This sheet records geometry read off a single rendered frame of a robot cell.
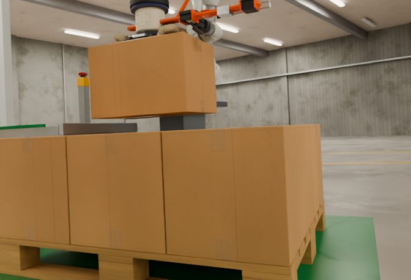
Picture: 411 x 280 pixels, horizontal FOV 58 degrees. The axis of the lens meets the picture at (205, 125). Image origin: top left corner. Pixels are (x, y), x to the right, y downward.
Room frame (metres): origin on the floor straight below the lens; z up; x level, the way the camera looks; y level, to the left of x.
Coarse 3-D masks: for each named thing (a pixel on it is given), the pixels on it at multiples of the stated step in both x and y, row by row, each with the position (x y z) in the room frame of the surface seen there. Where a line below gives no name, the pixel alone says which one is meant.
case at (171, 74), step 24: (96, 48) 2.04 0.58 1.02; (120, 48) 1.97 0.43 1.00; (144, 48) 1.91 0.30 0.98; (168, 48) 1.86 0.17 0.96; (192, 48) 1.91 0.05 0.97; (96, 72) 2.04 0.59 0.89; (120, 72) 1.98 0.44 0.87; (144, 72) 1.92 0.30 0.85; (168, 72) 1.86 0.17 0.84; (192, 72) 1.90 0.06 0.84; (96, 96) 2.05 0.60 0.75; (120, 96) 1.98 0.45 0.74; (144, 96) 1.92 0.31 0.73; (168, 96) 1.86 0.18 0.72; (192, 96) 1.89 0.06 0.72
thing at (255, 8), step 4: (240, 0) 1.86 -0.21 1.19; (244, 0) 1.85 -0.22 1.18; (248, 0) 1.85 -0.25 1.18; (252, 0) 1.84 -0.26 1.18; (256, 0) 1.85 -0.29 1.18; (240, 4) 1.86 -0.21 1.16; (244, 4) 1.86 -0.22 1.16; (248, 4) 1.85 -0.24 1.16; (252, 4) 1.84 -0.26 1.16; (240, 8) 1.86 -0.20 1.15; (244, 8) 1.85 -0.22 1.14; (248, 8) 1.84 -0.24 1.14; (252, 8) 1.84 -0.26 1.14; (256, 8) 1.85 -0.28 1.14; (244, 12) 1.91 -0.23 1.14; (248, 12) 1.91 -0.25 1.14
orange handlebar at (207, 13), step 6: (234, 6) 1.88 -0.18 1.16; (258, 6) 1.87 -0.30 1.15; (198, 12) 1.97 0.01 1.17; (204, 12) 1.95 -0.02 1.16; (210, 12) 1.94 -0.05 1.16; (216, 12) 1.93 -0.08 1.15; (168, 18) 2.05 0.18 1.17; (174, 18) 2.03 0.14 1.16; (198, 18) 2.02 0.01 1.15; (132, 30) 2.20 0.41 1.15
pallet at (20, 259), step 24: (0, 240) 1.49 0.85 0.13; (24, 240) 1.44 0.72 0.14; (312, 240) 1.47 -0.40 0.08; (0, 264) 1.49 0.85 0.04; (24, 264) 1.47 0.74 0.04; (48, 264) 1.51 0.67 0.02; (120, 264) 1.26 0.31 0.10; (144, 264) 1.31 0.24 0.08; (192, 264) 1.16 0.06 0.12; (216, 264) 1.13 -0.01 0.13; (240, 264) 1.10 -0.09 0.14; (264, 264) 1.07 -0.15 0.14
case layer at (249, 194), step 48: (0, 144) 1.49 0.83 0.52; (48, 144) 1.38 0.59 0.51; (96, 144) 1.30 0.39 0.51; (144, 144) 1.22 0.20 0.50; (192, 144) 1.15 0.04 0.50; (240, 144) 1.09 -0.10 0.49; (288, 144) 1.10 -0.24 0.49; (0, 192) 1.49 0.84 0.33; (48, 192) 1.39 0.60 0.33; (96, 192) 1.30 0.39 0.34; (144, 192) 1.22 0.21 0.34; (192, 192) 1.16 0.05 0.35; (240, 192) 1.09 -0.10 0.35; (288, 192) 1.07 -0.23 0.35; (48, 240) 1.39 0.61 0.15; (96, 240) 1.31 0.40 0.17; (144, 240) 1.23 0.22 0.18; (192, 240) 1.16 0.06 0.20; (240, 240) 1.10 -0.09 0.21; (288, 240) 1.04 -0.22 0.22
